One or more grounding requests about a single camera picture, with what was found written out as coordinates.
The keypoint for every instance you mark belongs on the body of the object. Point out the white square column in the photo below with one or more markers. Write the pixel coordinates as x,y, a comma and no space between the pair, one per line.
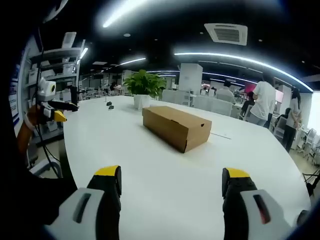
191,76

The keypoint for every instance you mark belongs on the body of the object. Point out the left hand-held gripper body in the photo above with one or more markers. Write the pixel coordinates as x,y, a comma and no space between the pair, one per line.
46,91

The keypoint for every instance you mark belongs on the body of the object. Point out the ceiling air conditioner vent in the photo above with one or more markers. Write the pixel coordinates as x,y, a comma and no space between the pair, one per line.
226,33

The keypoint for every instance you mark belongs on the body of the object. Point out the grey office chair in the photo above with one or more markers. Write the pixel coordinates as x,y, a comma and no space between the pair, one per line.
42,162

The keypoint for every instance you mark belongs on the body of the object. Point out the wall poster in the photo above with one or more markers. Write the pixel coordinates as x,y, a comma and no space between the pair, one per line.
14,95

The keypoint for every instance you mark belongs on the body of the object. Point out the white wristband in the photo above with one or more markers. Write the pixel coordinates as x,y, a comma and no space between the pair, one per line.
29,122

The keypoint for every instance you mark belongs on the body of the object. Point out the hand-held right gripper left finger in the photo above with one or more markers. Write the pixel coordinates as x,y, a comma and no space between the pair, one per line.
110,205

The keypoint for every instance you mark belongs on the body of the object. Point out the potted green plant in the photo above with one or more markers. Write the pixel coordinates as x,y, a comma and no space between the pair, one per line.
143,85

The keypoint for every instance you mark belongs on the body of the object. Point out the brown cardboard shoe box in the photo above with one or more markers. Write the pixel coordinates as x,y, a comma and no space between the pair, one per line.
172,122

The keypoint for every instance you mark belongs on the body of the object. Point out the white storage bin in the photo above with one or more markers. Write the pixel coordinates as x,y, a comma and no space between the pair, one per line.
69,40

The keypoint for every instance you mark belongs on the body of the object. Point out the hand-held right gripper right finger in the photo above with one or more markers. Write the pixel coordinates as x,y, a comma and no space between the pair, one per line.
237,207

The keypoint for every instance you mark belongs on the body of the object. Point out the person's left hand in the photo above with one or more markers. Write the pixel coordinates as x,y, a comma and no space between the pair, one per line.
33,113

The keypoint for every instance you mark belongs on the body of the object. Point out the black bottle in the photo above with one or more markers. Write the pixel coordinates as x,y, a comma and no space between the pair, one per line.
74,95

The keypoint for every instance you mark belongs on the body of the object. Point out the grey storage shelf rack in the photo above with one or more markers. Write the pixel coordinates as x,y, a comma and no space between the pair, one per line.
57,52

